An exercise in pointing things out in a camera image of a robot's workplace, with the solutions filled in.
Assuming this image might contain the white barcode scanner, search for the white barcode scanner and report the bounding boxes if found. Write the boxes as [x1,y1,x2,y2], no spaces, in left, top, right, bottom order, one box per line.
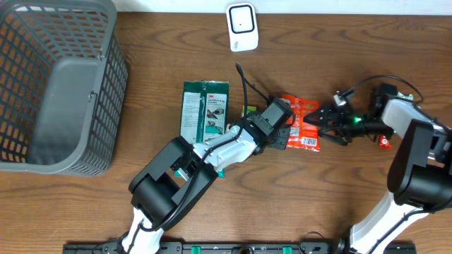
[226,2,258,52]

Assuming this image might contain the green white snack bag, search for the green white snack bag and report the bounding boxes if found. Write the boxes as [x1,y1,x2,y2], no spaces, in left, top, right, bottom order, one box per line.
[173,80,230,179]

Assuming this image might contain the light green tissue pack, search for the light green tissue pack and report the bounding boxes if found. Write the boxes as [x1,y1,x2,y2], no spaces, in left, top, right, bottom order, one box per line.
[397,92,414,102]

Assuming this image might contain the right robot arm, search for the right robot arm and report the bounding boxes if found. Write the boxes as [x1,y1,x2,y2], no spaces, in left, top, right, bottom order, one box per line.
[303,83,451,253]

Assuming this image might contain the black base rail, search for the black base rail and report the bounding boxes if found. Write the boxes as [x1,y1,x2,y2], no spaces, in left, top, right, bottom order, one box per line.
[62,241,417,254]

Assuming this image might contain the grey plastic laundry basket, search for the grey plastic laundry basket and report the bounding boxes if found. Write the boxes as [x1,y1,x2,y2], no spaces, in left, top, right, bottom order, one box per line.
[1,0,129,177]

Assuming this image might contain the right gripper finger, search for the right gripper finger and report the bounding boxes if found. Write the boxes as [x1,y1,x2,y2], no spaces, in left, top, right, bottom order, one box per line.
[303,105,334,128]
[318,128,348,145]

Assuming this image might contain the green juice carton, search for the green juice carton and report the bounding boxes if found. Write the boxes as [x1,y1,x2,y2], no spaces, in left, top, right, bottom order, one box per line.
[242,106,258,120]

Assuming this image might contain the red snack bag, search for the red snack bag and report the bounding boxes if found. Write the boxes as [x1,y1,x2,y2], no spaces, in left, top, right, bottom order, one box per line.
[282,94,321,152]

